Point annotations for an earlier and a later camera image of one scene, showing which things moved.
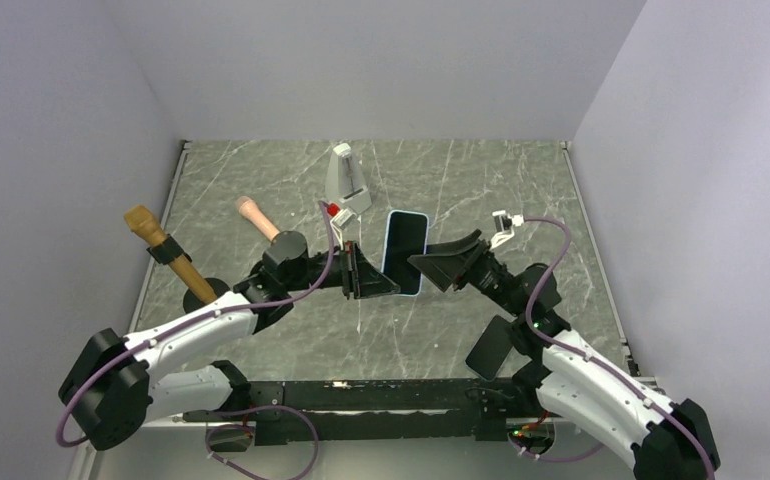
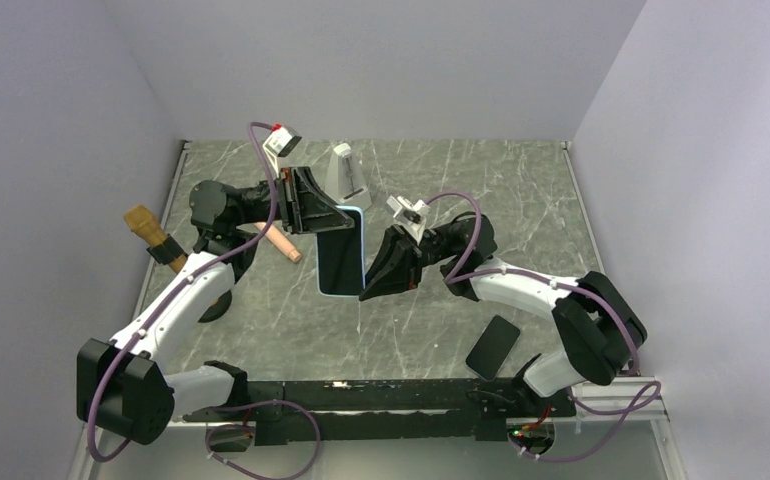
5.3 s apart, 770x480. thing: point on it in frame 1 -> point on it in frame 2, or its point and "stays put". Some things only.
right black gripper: x=442 y=262 -> x=398 y=265
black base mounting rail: x=301 y=412 stays put
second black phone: x=492 y=349 stays put
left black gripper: x=360 y=279 -> x=304 y=205
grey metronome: x=344 y=185 stays put
